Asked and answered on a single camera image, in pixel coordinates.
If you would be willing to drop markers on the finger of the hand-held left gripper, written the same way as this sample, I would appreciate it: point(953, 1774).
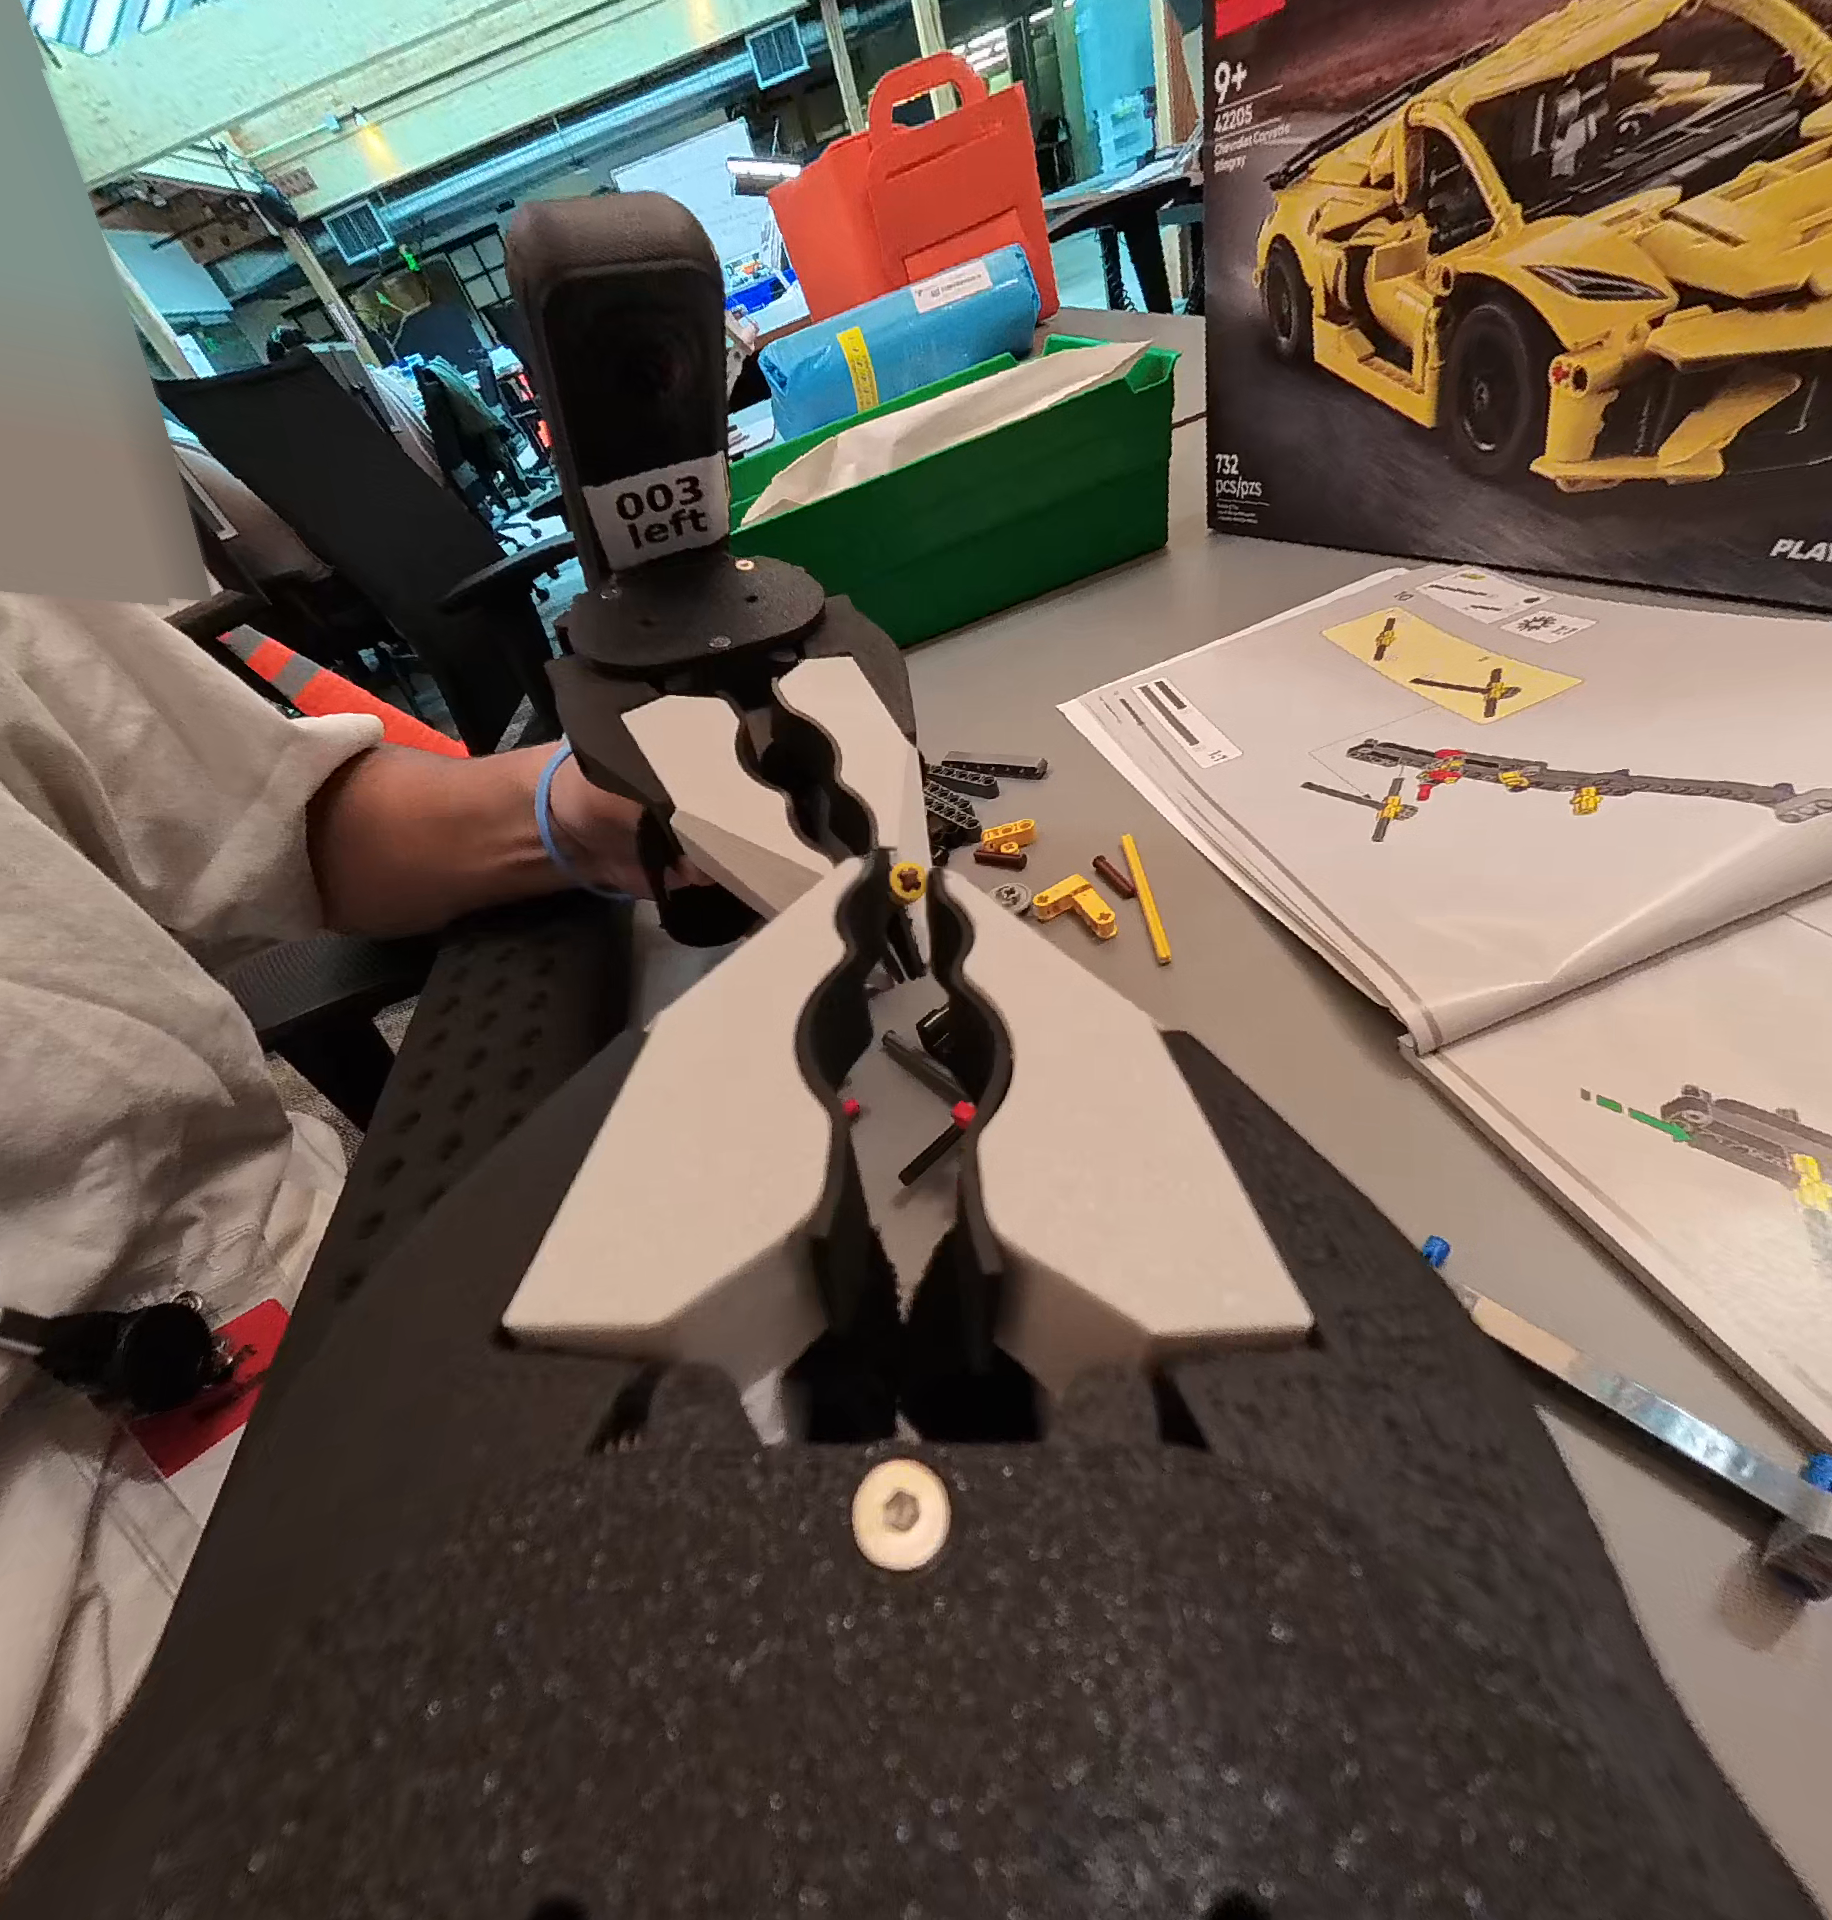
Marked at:
point(874, 762)
point(720, 814)

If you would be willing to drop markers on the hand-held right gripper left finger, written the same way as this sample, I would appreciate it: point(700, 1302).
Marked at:
point(677, 1205)

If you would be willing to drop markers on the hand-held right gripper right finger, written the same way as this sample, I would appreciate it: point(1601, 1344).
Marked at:
point(1139, 1205)

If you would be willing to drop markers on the brown lego axle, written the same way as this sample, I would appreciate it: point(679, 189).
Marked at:
point(902, 940)

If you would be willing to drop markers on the black lego fork red pins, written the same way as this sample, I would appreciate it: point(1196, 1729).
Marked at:
point(925, 1070)

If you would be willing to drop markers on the short yellow lego beam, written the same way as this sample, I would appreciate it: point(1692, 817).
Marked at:
point(1007, 831)

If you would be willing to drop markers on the brown lego connector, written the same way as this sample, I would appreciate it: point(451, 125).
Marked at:
point(1116, 875)
point(1002, 858)

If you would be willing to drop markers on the yellow L-shaped lego beam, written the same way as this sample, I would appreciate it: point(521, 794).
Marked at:
point(1072, 908)

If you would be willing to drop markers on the long yellow lego axle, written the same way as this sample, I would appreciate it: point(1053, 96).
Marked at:
point(1147, 903)

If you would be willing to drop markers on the open lego instruction booklet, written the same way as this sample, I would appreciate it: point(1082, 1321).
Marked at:
point(1458, 854)

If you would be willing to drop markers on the long grey lego beam assembly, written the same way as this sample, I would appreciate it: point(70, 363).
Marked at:
point(1679, 1443)

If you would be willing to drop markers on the lego box yellow car picture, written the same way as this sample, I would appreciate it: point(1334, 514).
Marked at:
point(1531, 299)

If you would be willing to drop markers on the person's left hand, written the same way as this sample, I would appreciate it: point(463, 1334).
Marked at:
point(613, 839)

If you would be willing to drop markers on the pile of dark grey beams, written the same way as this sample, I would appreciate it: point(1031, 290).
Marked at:
point(972, 792)

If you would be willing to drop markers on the blue wristband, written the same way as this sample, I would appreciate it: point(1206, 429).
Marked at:
point(554, 830)

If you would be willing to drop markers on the green plastic bin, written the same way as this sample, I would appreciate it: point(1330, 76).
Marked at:
point(1007, 528)

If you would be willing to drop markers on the blue plastic package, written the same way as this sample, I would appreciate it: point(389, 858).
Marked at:
point(902, 336)

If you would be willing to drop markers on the black office chair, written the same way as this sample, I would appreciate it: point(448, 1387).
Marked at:
point(331, 493)

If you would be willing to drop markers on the white paper bag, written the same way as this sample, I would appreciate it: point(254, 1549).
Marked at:
point(931, 424)

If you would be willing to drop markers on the orange felt bag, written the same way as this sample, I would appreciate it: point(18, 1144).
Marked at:
point(920, 195)

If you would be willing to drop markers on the orange reflective vest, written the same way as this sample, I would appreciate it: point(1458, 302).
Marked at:
point(345, 700)

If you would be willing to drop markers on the red badge card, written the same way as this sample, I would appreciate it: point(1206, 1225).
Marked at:
point(207, 1411)

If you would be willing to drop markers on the person's white shirt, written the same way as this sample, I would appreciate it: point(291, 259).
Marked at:
point(109, 978)

